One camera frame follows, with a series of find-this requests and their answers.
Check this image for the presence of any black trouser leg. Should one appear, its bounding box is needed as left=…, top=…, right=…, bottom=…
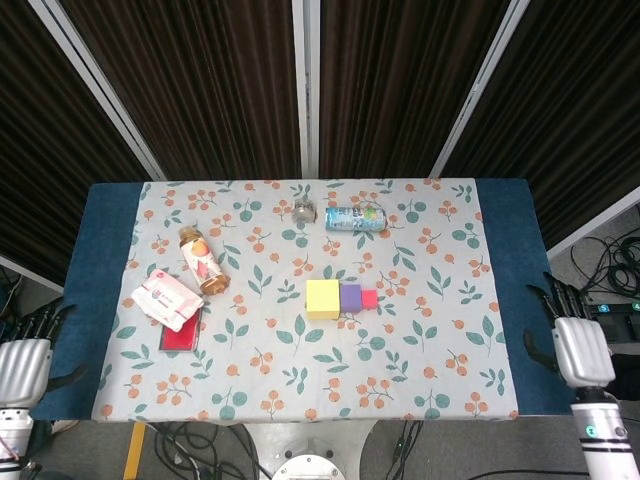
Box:
left=610, top=352, right=640, bottom=401

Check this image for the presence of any large yellow foam cube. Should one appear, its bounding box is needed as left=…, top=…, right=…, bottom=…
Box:
left=305, top=279, right=342, bottom=321

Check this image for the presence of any floral fruit print tablecloth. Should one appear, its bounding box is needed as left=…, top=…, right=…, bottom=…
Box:
left=91, top=178, right=521, bottom=426

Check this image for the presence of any dark brown partition panel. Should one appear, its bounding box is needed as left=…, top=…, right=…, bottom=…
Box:
left=429, top=0, right=640, bottom=261
left=29, top=0, right=321, bottom=181
left=304, top=0, right=531, bottom=179
left=0, top=0, right=166, bottom=301

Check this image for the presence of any small clear glass jar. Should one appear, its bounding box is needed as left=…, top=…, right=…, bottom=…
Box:
left=291, top=198, right=318, bottom=224

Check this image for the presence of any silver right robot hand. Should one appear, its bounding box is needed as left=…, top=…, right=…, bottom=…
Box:
left=522, top=271, right=617, bottom=390

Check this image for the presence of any yellow floor tape strip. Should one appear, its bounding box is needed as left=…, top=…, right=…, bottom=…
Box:
left=123, top=423, right=147, bottom=480

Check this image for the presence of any black floor cable bundle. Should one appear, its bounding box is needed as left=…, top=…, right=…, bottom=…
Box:
left=149, top=422, right=261, bottom=480
left=569, top=232, right=640, bottom=304
left=389, top=419, right=431, bottom=480

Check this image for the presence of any blue printed drink can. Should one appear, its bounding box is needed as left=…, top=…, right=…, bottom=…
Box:
left=324, top=206, right=388, bottom=234

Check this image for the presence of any amber tea bottle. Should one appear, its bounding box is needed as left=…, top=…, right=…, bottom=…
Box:
left=178, top=225, right=231, bottom=297

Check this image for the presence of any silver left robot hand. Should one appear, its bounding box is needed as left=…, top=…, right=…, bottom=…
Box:
left=0, top=297, right=89, bottom=407

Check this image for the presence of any purple cube block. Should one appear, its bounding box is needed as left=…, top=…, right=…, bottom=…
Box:
left=339, top=282, right=365, bottom=315

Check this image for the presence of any dark blue table cover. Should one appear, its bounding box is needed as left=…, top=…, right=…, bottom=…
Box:
left=29, top=178, right=576, bottom=424

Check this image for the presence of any white pink tissue pack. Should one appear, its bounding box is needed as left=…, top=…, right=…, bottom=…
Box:
left=130, top=268, right=205, bottom=333

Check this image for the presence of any flat red clear-rimmed case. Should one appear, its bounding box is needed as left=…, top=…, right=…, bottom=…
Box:
left=158, top=305, right=204, bottom=354

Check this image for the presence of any round white robot base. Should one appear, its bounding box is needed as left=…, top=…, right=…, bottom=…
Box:
left=272, top=452, right=346, bottom=480

